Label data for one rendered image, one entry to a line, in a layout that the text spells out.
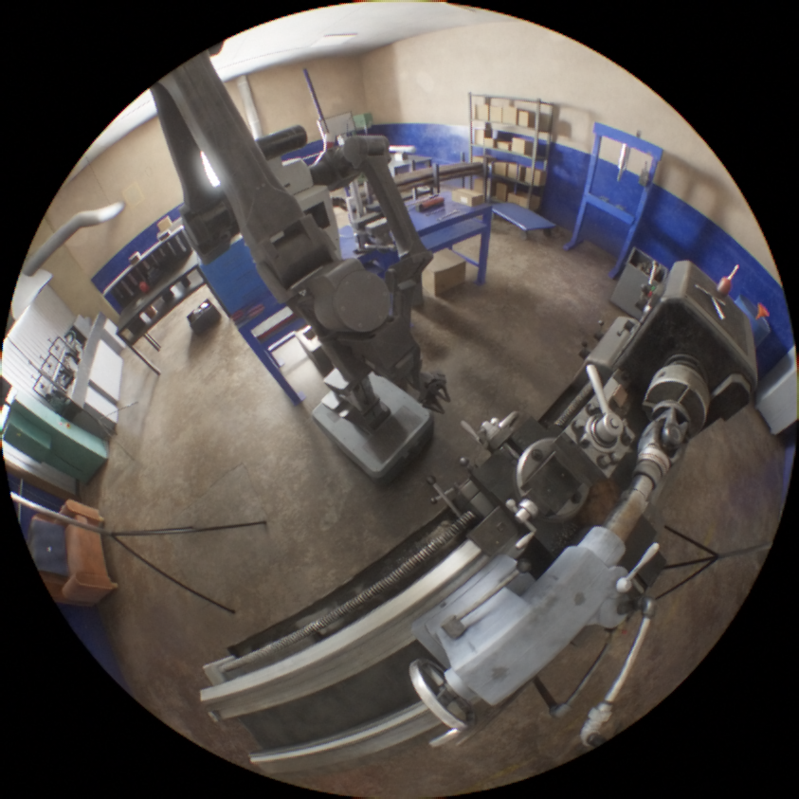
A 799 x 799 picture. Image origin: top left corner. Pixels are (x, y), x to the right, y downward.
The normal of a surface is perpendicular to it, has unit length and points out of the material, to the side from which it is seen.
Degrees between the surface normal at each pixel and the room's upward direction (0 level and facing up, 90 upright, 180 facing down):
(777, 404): 90
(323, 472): 0
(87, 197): 90
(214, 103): 68
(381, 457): 0
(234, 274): 90
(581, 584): 0
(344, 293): 60
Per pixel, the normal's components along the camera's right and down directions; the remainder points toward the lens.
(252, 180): 0.65, 0.32
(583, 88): -0.78, 0.58
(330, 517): -0.11, -0.50
